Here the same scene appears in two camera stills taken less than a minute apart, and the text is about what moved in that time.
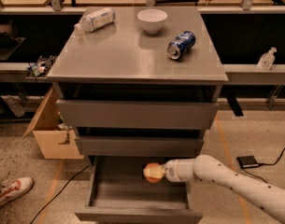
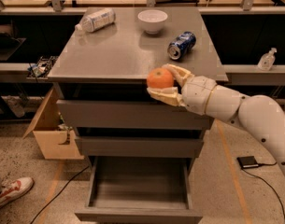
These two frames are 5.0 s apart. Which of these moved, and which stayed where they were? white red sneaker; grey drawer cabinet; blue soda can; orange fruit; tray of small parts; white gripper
Moved: orange fruit; white gripper
Stayed: white red sneaker; blue soda can; tray of small parts; grey drawer cabinet
